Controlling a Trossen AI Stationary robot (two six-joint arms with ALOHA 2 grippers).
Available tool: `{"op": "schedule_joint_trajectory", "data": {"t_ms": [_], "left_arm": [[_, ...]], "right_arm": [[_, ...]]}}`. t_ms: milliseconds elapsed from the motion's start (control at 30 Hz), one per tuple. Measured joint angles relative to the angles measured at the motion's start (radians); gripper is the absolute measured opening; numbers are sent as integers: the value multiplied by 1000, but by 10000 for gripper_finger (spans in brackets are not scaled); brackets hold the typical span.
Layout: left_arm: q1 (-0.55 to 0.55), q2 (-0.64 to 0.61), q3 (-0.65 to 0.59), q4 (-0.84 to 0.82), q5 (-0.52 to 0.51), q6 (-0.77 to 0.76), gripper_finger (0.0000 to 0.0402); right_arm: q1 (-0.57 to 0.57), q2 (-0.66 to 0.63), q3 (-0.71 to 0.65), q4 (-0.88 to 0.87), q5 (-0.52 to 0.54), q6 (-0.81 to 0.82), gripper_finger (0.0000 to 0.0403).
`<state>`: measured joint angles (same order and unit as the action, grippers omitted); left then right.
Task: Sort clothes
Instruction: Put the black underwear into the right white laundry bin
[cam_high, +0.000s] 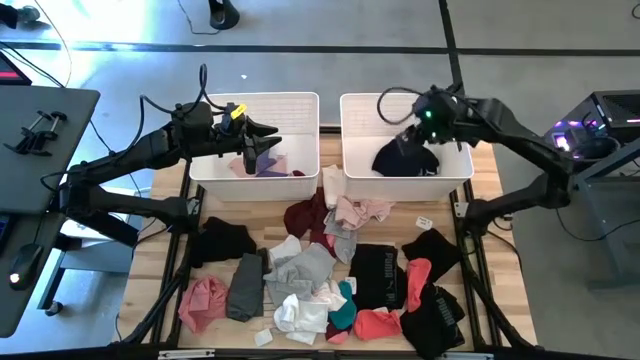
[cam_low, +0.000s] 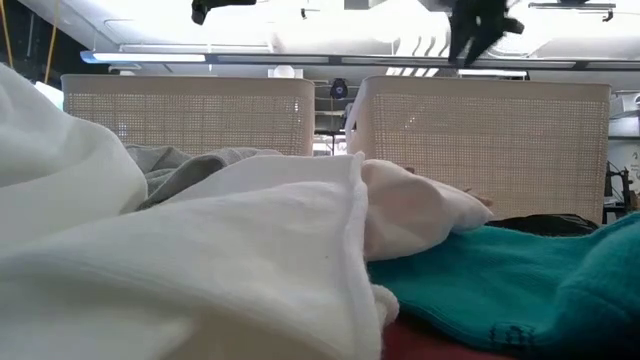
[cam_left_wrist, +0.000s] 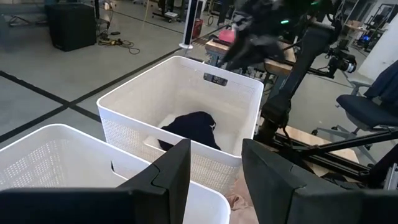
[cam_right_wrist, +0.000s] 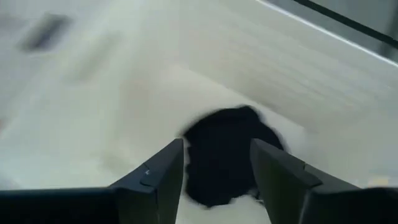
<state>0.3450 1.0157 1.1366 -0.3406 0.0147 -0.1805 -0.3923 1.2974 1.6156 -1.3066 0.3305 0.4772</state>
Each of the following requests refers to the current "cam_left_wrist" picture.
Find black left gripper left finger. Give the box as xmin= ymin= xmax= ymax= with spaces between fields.
xmin=0 ymin=138 xmax=192 ymax=224

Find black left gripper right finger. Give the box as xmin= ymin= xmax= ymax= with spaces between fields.
xmin=241 ymin=138 xmax=398 ymax=224

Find beige garment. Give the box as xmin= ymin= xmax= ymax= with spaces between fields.
xmin=224 ymin=174 xmax=261 ymax=224

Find black garment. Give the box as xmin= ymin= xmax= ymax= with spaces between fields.
xmin=216 ymin=29 xmax=287 ymax=72

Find black Puma shorts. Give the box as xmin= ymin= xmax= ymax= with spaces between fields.
xmin=157 ymin=111 xmax=223 ymax=152

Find pink object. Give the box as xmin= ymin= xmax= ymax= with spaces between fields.
xmin=217 ymin=29 xmax=236 ymax=44

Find wooden workbench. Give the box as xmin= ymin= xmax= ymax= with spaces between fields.
xmin=204 ymin=37 xmax=298 ymax=77

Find red canister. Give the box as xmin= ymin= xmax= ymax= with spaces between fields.
xmin=192 ymin=18 xmax=203 ymax=40

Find white black pole stand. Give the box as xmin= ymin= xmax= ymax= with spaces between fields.
xmin=178 ymin=0 xmax=200 ymax=50

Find white perforated plastic basket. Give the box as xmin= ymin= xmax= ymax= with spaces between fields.
xmin=96 ymin=55 xmax=265 ymax=196
xmin=0 ymin=123 xmax=231 ymax=224

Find computer tower with lights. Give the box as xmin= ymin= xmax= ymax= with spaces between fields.
xmin=357 ymin=29 xmax=379 ymax=52

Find dark office chair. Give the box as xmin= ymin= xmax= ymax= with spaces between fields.
xmin=310 ymin=58 xmax=398 ymax=164

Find black box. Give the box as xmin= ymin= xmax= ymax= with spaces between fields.
xmin=45 ymin=2 xmax=98 ymax=53

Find black camera on mount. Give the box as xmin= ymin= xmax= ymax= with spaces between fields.
xmin=325 ymin=46 xmax=358 ymax=75

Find floor cable bundle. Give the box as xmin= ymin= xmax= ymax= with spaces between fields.
xmin=98 ymin=30 xmax=141 ymax=56

